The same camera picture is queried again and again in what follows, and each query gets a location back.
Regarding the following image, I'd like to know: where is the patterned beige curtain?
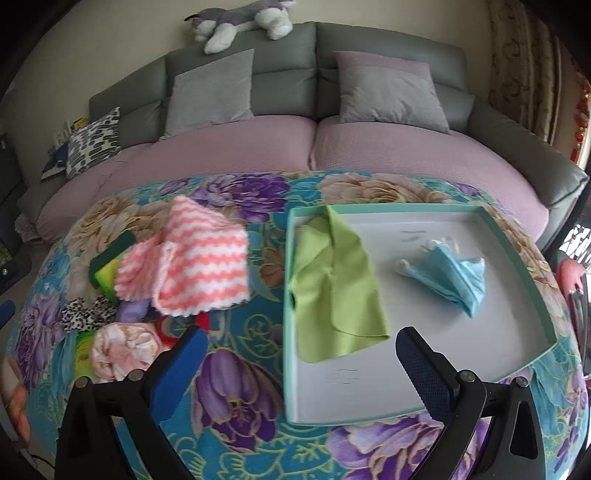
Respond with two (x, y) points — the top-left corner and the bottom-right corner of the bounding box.
(487, 0), (562, 145)

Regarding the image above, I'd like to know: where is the husky plush toy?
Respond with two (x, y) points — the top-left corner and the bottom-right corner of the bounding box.
(184, 0), (297, 55)

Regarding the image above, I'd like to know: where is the red tape roll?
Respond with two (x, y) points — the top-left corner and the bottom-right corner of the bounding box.
(153, 312), (211, 349)

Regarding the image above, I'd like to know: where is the pink sofa seat cover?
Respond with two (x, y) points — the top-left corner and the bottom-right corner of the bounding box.
(19, 116), (549, 242)

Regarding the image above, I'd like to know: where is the grey pink cushion right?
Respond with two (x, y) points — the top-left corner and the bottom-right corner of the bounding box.
(335, 51), (450, 134)

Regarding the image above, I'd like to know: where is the grey sofa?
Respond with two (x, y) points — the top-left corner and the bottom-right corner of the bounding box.
(16, 20), (591, 252)

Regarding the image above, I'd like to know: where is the pink floral fabric scrunchie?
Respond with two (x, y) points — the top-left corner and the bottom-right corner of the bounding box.
(91, 323), (169, 383)

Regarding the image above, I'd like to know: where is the grey cushion left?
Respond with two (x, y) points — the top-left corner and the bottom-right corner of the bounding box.
(160, 49), (254, 140)

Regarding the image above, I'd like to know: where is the teal rimmed white tray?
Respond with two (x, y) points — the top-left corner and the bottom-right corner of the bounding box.
(283, 203), (557, 426)

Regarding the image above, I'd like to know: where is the black white leopard scrunchie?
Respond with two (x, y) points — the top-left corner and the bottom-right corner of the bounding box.
(60, 296), (118, 332)

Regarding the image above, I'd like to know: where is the leopard print cushion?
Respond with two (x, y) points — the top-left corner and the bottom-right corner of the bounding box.
(66, 107), (121, 180)

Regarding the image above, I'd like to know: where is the green tissue pack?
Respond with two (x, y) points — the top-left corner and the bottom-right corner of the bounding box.
(73, 331), (99, 383)

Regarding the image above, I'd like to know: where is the purple cloth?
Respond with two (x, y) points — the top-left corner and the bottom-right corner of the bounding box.
(116, 299), (154, 323)

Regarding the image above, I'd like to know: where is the light green cloth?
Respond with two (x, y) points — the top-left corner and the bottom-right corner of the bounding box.
(288, 206), (391, 363)

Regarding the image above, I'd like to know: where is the person's left hand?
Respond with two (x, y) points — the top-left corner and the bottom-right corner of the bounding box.
(1, 355), (31, 446)

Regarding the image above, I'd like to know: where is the red plastic stool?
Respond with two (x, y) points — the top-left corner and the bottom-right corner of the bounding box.
(556, 258), (589, 325)

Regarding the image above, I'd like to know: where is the pink white striped towel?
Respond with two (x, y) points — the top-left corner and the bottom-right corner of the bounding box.
(114, 195), (249, 316)

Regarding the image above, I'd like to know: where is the light blue face mask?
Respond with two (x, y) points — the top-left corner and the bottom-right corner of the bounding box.
(394, 237), (486, 318)

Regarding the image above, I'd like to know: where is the navy blue cushion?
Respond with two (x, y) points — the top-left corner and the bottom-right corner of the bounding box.
(41, 142), (68, 181)

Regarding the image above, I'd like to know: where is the floral table cloth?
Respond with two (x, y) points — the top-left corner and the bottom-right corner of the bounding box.
(8, 172), (589, 479)

